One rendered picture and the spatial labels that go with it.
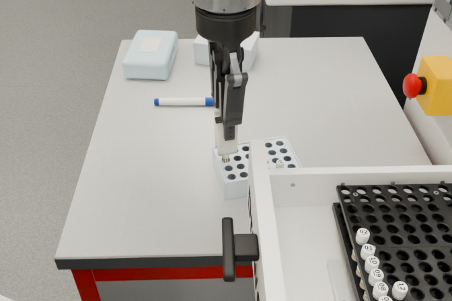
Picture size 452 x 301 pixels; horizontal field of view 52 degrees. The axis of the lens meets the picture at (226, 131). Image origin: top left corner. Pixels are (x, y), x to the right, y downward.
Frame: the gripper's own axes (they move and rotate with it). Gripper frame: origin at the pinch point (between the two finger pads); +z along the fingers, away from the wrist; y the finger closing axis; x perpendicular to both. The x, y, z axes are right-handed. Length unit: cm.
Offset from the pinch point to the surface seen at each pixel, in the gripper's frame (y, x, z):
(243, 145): -2.7, 3.6, 5.7
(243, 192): 5.1, 1.4, 8.1
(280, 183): 14.6, 3.3, -2.6
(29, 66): -180, -63, 85
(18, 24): -234, -74, 85
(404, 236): 26.9, 12.4, -4.8
